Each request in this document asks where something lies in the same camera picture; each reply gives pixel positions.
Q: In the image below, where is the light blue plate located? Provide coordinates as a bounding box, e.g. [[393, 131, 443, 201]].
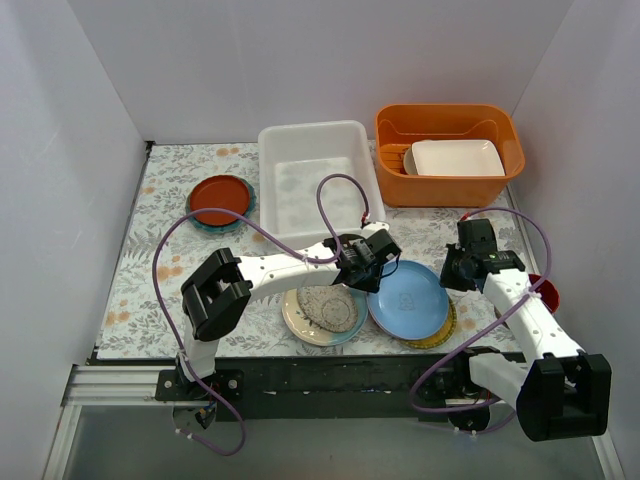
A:
[[367, 259, 450, 337]]

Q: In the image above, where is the yellow woven bamboo plate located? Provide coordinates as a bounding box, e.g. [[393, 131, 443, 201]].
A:
[[397, 298, 457, 350]]

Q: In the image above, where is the pink plate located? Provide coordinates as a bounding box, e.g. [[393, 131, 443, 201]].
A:
[[367, 297, 451, 341]]

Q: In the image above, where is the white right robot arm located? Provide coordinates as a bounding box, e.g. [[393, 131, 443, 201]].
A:
[[440, 219, 612, 441]]

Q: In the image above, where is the white plastic bin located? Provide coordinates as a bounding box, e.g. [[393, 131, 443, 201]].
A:
[[258, 121, 386, 250]]

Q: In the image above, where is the speckled grey oval plate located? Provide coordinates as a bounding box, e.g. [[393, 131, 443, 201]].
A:
[[296, 285, 358, 333]]

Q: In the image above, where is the red bowl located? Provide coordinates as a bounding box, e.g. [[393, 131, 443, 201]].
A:
[[536, 280, 560, 314]]

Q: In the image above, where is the cream and blue plate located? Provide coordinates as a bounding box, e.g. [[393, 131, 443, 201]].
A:
[[282, 286, 368, 346]]

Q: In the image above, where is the round cream dish in basket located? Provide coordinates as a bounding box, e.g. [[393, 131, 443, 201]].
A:
[[403, 147, 417, 175]]

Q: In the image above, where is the white rectangular dish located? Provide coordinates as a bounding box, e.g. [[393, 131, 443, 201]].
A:
[[410, 139, 505, 177]]

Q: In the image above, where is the orange plastic basket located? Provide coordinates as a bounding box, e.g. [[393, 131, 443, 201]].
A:
[[375, 104, 525, 207]]

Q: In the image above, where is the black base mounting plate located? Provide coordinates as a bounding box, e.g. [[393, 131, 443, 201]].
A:
[[155, 353, 489, 420]]

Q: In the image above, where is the red round plate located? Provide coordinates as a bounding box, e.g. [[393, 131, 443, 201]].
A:
[[187, 175, 251, 215]]

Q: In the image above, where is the teal scalloped plate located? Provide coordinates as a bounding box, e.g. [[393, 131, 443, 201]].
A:
[[185, 177, 257, 234]]

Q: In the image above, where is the floral table mat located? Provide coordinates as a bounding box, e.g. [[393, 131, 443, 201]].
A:
[[96, 143, 538, 361]]

